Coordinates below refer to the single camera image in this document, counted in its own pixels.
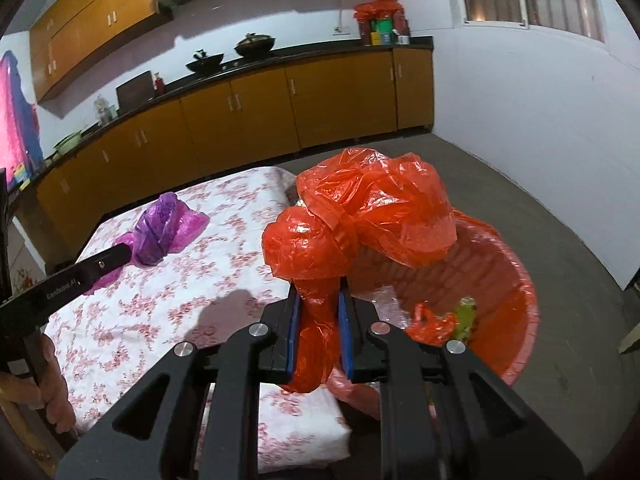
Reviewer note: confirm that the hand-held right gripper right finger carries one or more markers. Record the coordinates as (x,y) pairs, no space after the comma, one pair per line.
(345,337)

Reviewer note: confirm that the orange base kitchen cabinets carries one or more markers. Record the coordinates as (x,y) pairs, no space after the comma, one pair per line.
(325,105)

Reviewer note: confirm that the black wok with lid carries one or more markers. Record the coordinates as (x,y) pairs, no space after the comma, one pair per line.
(255,45)

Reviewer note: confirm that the purple plastic bag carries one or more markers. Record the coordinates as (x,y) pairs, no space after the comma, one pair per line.
(160,225)

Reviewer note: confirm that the pink and blue cloth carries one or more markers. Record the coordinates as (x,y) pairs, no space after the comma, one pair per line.
(17,110)

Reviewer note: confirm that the brown cutting board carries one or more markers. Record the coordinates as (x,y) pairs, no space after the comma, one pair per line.
(134,91)

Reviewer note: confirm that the beige wooden board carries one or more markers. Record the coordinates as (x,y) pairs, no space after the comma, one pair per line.
(631,335)

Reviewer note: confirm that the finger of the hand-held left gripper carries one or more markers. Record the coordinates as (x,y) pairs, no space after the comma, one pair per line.
(105,262)

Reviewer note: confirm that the green enamel pot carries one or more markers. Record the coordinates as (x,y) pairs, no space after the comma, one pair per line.
(67,144)

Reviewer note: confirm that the long orange wall cabinet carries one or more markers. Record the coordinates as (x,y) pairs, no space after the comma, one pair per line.
(90,25)

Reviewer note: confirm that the pale crumpled plastic wrap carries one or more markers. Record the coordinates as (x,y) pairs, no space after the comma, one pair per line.
(390,305)

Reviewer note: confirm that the glass jar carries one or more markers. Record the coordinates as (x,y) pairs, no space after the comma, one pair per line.
(105,110)

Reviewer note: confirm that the person's left hand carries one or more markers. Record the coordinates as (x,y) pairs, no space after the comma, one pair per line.
(57,380)

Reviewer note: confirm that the black kitchen countertop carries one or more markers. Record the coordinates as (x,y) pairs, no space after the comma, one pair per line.
(310,50)

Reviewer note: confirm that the large red plastic bag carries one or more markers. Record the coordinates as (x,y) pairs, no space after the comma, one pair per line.
(375,200)

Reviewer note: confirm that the red bag on shelf items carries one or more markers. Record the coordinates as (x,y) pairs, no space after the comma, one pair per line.
(377,9)

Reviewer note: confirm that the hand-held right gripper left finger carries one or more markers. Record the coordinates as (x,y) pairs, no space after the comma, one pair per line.
(294,332)

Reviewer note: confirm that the yellow tin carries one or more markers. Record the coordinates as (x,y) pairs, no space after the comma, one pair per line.
(375,39)

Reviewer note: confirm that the green box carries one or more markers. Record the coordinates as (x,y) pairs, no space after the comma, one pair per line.
(384,26)

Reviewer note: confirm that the small metal cup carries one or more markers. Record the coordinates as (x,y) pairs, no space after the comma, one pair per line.
(403,40)

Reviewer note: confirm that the small red plastic bag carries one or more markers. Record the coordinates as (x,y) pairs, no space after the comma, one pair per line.
(425,327)

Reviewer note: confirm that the white wall socket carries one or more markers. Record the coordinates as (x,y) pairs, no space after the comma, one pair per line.
(341,30)

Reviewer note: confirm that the red lined plastic bin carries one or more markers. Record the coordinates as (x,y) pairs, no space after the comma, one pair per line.
(505,310)

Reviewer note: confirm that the red bottle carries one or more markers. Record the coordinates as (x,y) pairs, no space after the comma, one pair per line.
(159,85)

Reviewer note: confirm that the black open wok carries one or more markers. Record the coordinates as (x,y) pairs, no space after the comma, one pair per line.
(205,64)

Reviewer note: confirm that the green wrapper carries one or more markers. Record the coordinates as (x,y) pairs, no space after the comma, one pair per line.
(464,317)

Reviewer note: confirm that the pink floral tablecloth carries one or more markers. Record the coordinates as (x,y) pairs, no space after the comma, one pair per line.
(200,270)

